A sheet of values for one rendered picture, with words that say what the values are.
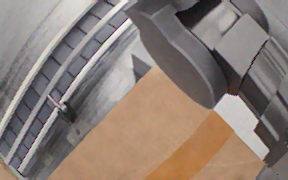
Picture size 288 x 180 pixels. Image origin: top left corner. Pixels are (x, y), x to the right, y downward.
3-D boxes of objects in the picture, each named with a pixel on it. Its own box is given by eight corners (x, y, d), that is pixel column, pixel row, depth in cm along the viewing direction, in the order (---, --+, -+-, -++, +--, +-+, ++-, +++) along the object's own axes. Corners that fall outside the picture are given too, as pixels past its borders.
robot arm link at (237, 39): (253, 92, 37) (280, 49, 38) (154, -1, 40) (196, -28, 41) (239, 125, 46) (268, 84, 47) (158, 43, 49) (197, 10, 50)
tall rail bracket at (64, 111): (61, 107, 105) (47, 78, 90) (88, 133, 104) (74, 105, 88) (53, 119, 105) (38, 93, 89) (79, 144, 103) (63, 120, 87)
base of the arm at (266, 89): (267, 170, 43) (294, 143, 32) (224, 122, 45) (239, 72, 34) (307, 109, 45) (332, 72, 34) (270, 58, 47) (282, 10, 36)
